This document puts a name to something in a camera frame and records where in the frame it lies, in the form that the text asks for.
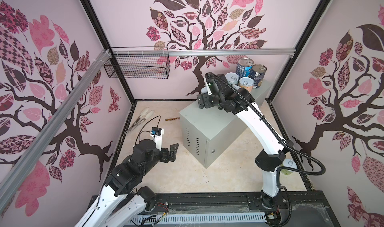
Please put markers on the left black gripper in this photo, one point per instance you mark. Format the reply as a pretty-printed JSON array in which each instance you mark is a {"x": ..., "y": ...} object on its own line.
[{"x": 166, "y": 158}]

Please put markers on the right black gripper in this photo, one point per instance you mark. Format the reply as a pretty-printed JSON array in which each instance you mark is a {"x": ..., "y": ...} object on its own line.
[{"x": 204, "y": 97}]

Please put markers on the teal label white-lid can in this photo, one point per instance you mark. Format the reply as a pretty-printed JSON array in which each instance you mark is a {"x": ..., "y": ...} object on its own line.
[{"x": 232, "y": 78}]

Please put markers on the orange label white-lid can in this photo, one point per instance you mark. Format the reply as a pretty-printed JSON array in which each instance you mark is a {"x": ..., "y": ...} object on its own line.
[{"x": 246, "y": 83}]

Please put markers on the blue label tin can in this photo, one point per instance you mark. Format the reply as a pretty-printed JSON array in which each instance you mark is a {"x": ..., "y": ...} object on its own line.
[{"x": 244, "y": 67}]

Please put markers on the dark grey tin can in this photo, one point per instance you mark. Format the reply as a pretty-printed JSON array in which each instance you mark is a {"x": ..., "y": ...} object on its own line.
[{"x": 257, "y": 74}]

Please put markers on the green label white-lid can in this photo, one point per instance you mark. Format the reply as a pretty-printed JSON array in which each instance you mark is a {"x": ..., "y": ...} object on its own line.
[{"x": 288, "y": 163}]

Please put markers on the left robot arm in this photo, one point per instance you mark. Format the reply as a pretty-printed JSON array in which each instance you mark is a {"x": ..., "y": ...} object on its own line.
[{"x": 117, "y": 204}]

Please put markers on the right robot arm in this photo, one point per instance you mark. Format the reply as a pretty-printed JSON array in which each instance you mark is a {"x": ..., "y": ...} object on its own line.
[{"x": 240, "y": 103}]

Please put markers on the copper table knife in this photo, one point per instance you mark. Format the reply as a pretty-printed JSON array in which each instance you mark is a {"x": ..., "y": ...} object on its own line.
[{"x": 172, "y": 119}]

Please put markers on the grey metal cabinet box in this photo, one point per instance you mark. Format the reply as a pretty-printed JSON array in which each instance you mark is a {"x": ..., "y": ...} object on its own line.
[{"x": 207, "y": 133}]

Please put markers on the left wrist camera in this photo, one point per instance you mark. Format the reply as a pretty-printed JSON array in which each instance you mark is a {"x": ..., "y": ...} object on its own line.
[{"x": 157, "y": 134}]

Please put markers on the black wire basket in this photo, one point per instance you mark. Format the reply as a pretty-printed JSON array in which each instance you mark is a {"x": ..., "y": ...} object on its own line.
[{"x": 139, "y": 62}]

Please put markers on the aluminium horizontal rail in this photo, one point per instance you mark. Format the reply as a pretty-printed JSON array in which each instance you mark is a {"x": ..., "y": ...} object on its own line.
[{"x": 213, "y": 52}]

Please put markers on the white slotted cable duct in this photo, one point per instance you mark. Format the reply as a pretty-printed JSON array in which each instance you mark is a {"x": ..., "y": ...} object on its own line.
[{"x": 195, "y": 219}]

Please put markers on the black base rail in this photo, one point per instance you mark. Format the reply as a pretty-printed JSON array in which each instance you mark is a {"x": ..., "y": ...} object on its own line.
[{"x": 293, "y": 209}]

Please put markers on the aluminium diagonal rail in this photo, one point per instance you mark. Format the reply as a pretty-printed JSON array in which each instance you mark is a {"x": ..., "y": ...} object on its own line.
[{"x": 24, "y": 166}]

